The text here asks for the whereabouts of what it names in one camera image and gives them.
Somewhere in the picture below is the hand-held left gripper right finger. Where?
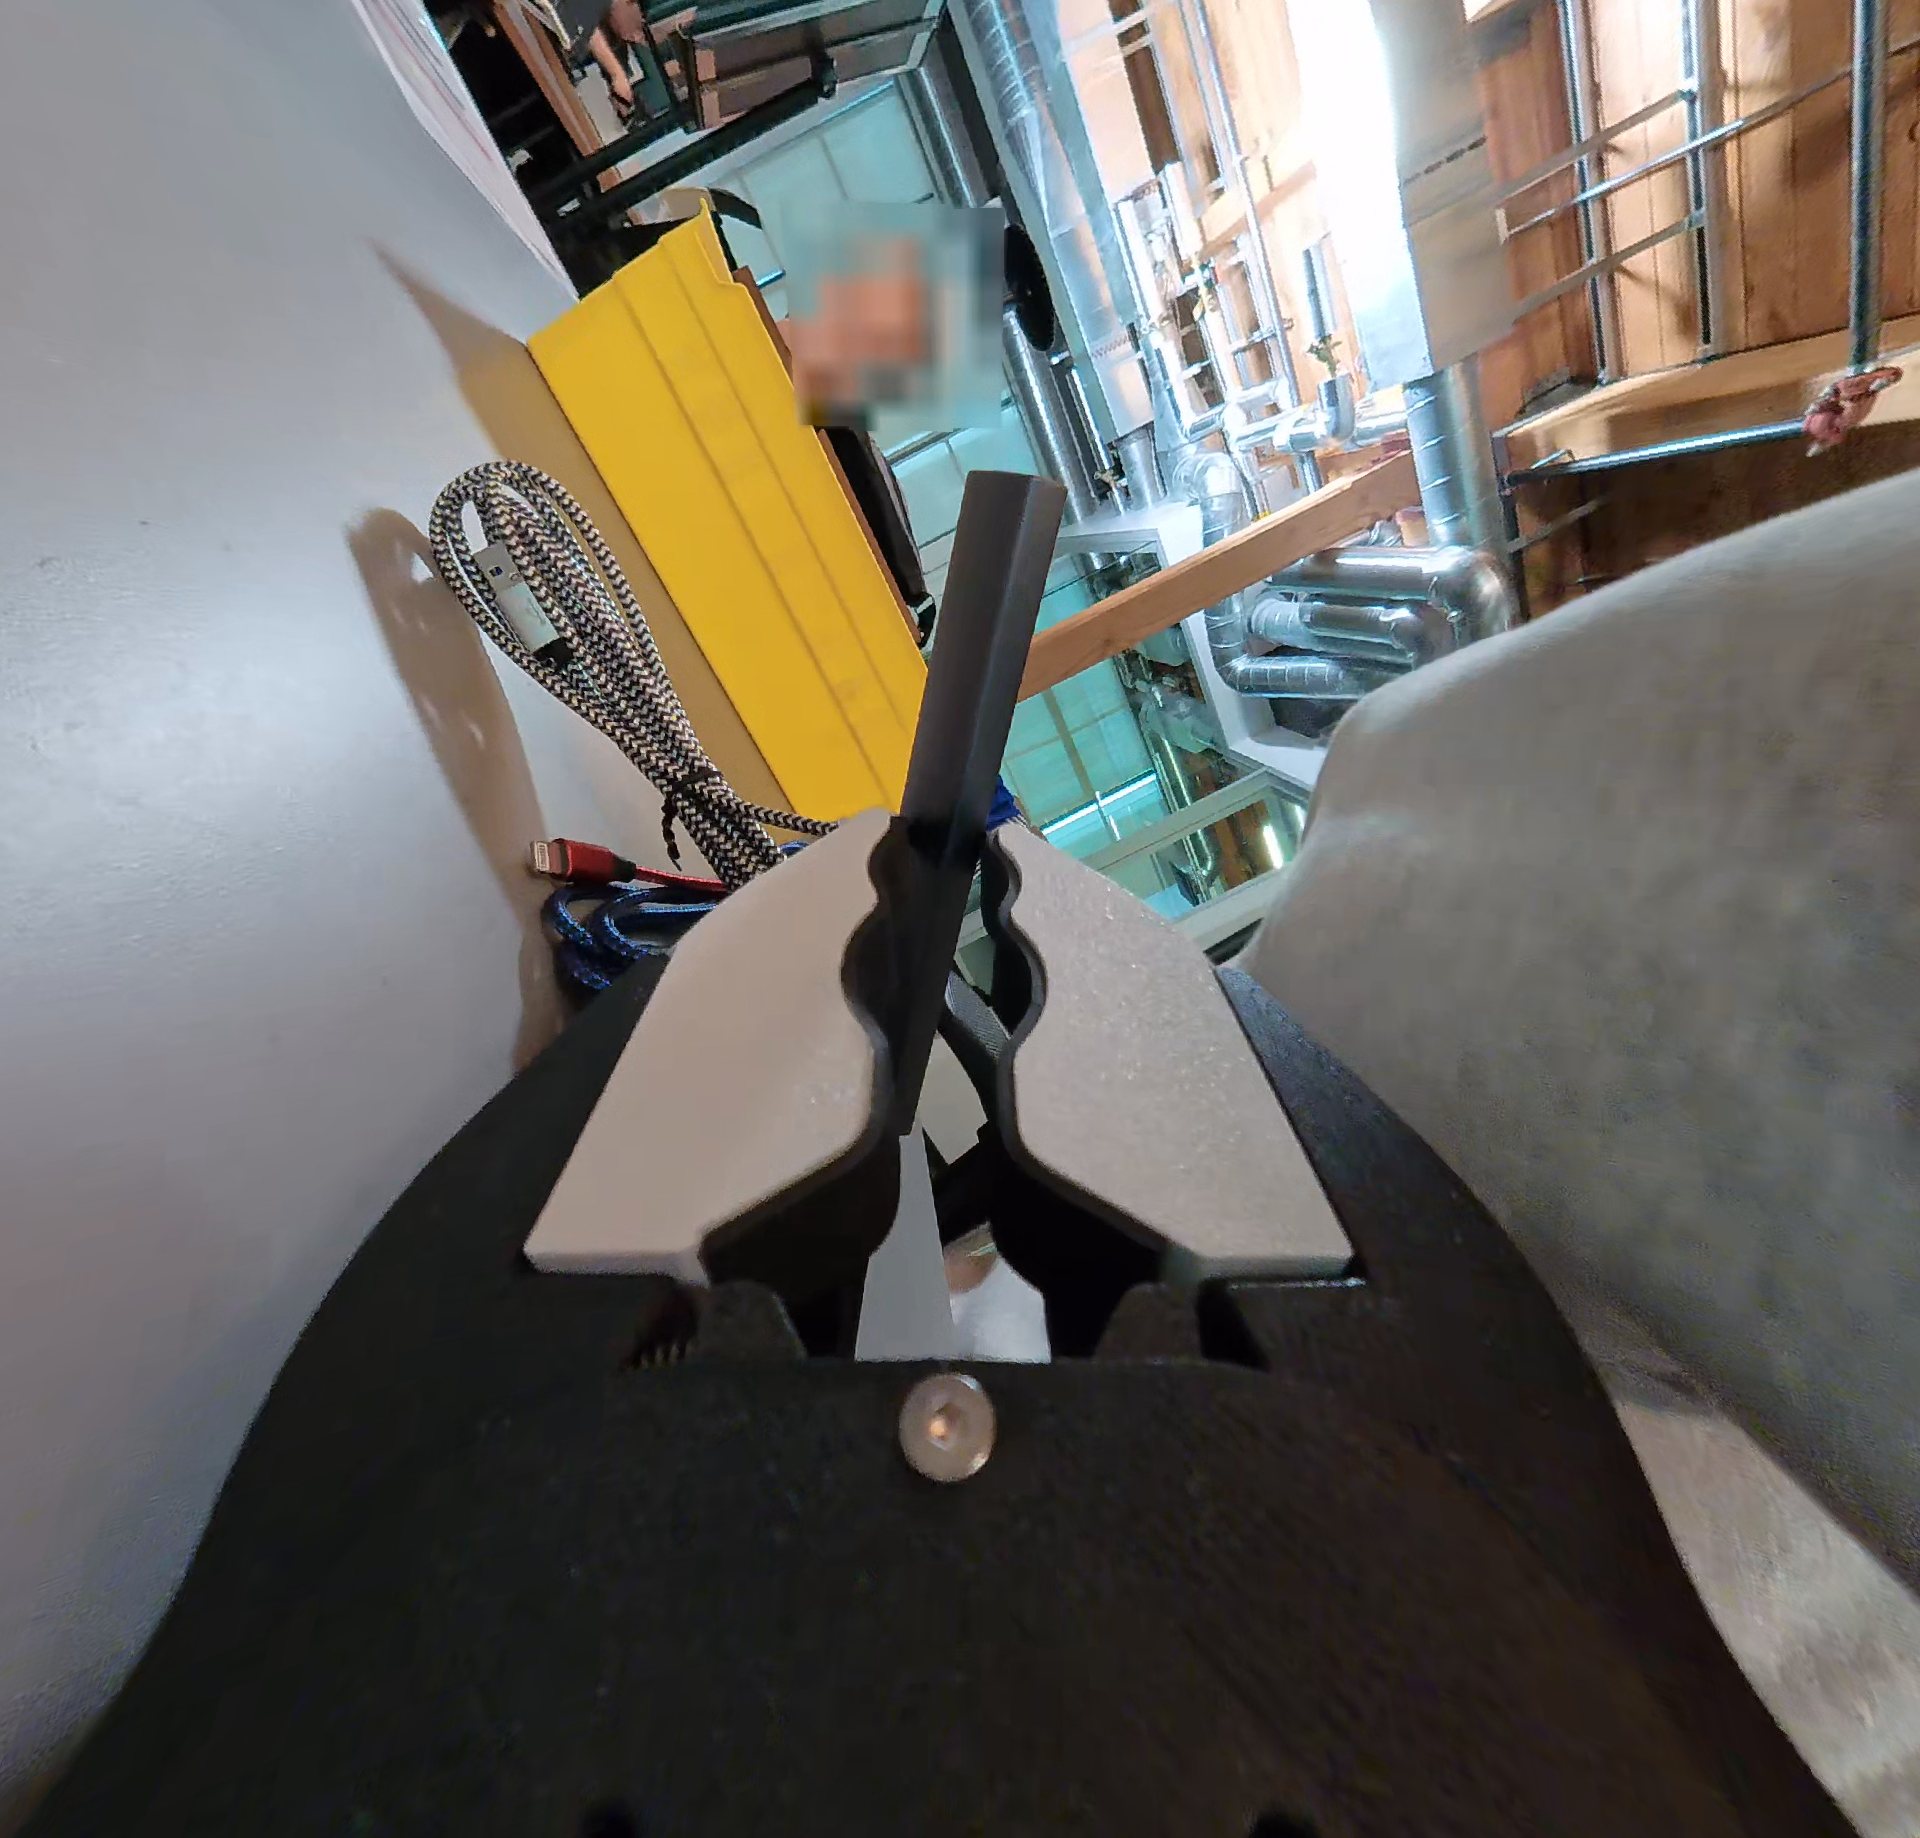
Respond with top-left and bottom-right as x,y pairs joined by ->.
981,827 -> 1354,1287

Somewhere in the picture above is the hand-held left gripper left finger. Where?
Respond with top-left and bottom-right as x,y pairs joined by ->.
526,808 -> 915,1287

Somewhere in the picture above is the black white braided cable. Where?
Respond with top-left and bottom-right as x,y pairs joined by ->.
432,460 -> 842,896

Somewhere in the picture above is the dark grey usb hub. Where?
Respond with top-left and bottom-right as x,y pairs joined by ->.
886,466 -> 1070,1137

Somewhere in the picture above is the yellow plastic box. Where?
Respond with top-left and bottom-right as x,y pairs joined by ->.
528,191 -> 933,821

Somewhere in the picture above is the person's right forearm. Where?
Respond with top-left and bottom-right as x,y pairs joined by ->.
1245,464 -> 1920,1571

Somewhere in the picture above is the white desk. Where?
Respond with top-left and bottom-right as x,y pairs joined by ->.
0,0 -> 963,1826

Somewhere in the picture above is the silver pipe cluster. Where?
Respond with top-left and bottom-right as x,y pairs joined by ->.
1170,359 -> 1519,737

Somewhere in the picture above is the wooden beam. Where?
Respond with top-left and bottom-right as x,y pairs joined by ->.
1019,445 -> 1426,702

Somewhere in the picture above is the black bag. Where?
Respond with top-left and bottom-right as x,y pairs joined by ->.
817,423 -> 919,612

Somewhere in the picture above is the person's grey jacket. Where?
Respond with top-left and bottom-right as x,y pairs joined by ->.
1575,1327 -> 1920,1838

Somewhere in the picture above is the white paper sheet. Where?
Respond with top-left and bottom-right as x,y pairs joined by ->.
306,0 -> 585,297

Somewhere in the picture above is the blue braided cable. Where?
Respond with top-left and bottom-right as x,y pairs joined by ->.
546,878 -> 738,991

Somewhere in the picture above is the red braided cable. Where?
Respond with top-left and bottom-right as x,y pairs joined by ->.
528,839 -> 723,896

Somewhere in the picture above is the large silver spiral duct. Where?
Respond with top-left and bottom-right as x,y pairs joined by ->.
937,0 -> 1158,551

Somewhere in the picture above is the black metal frame table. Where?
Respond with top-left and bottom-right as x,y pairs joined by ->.
526,0 -> 963,226

